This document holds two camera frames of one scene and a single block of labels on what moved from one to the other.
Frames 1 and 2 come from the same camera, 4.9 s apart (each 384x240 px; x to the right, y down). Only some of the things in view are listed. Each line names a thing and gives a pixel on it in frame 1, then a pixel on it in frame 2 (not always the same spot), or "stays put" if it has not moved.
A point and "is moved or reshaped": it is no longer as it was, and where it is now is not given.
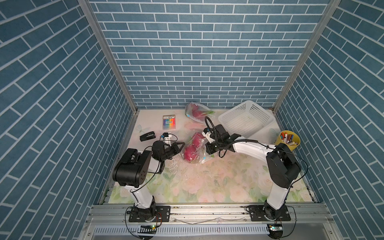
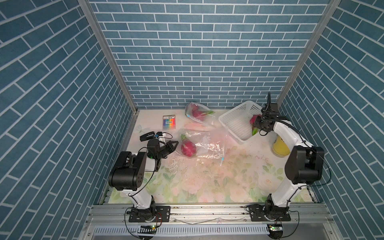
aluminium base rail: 112,221 stays put
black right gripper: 209,151 -> 257,119
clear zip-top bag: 195,149 is moved or reshaped
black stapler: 147,136 stays put
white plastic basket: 246,118 stays put
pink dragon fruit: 196,138 -> 254,129
